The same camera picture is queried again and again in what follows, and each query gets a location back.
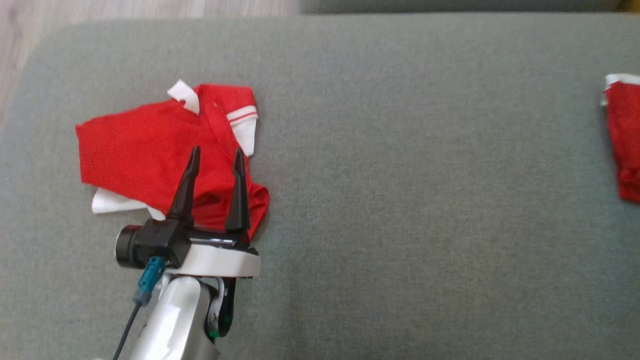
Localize grey sofa seat cushion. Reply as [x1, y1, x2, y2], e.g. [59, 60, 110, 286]
[299, 0, 626, 15]

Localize red shirt striped white cuffs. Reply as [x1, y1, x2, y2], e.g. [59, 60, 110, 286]
[75, 79, 271, 241]

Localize left camera cable teal plug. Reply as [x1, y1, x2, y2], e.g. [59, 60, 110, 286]
[112, 256, 167, 360]

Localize red shorts white trim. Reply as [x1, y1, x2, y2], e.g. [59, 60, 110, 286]
[600, 73, 640, 204]

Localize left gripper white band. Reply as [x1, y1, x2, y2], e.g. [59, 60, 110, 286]
[166, 146, 262, 279]

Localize large grey sofa ottoman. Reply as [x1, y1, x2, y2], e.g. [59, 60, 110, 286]
[0, 12, 640, 360]

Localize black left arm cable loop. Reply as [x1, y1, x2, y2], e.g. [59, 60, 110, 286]
[204, 277, 237, 343]

